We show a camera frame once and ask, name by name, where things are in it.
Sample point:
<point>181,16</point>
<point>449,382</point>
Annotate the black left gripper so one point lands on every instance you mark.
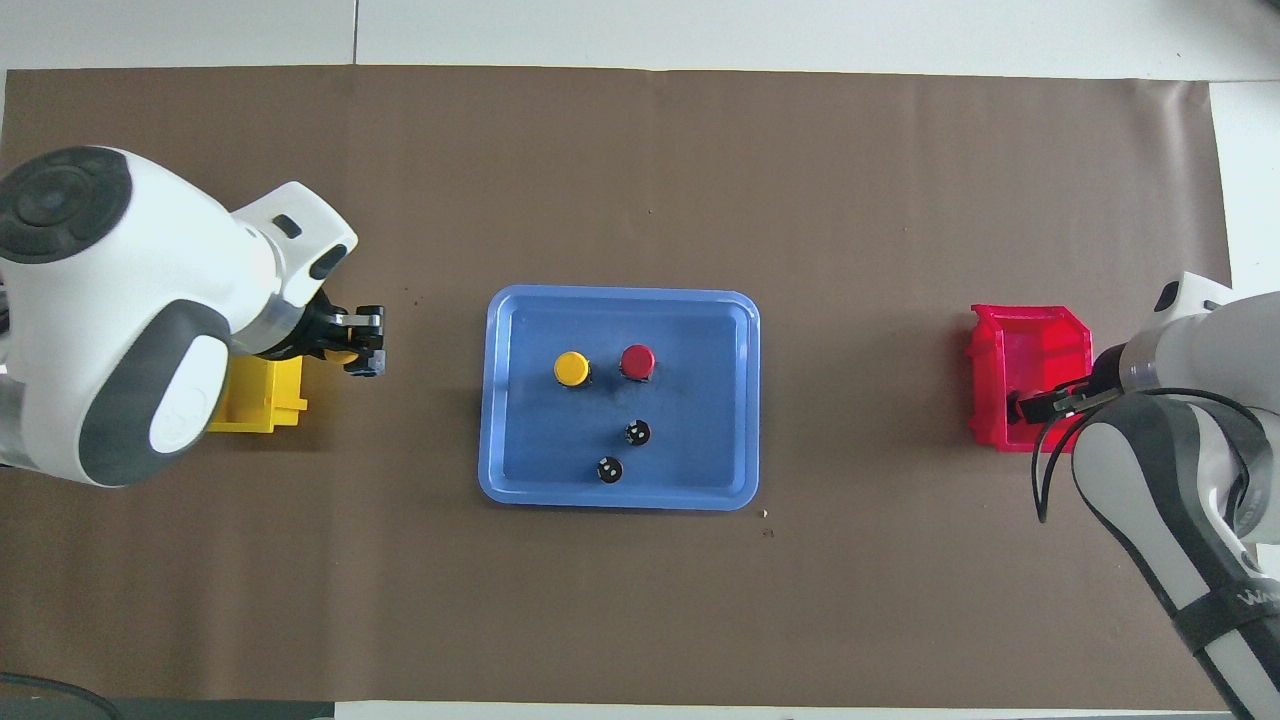
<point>318,330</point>

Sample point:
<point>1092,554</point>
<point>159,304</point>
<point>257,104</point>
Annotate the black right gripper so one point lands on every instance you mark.
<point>1110,372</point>

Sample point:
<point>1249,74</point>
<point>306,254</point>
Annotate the yellow push button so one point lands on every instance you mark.
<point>571,368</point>
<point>345,355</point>

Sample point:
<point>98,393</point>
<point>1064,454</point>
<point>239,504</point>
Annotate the red push button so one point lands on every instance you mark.
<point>637,361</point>

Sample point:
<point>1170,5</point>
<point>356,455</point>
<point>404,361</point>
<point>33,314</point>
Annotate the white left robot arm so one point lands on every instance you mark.
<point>120,300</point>

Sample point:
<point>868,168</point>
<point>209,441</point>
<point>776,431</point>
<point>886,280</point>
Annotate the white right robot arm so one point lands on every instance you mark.
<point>1230,340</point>

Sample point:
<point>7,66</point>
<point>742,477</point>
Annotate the red plastic bin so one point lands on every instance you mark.
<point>1030,340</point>

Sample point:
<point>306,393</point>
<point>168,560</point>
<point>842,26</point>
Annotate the yellow plastic bin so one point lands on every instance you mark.
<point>255,400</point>

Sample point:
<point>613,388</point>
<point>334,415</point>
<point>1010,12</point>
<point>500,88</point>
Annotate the dark cylindrical capacitor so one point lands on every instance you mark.
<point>609,469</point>
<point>638,432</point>

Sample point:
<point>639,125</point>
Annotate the brown paper mat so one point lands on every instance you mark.
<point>640,150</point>

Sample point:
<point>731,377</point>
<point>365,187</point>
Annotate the blue plastic tray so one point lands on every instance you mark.
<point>700,400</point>

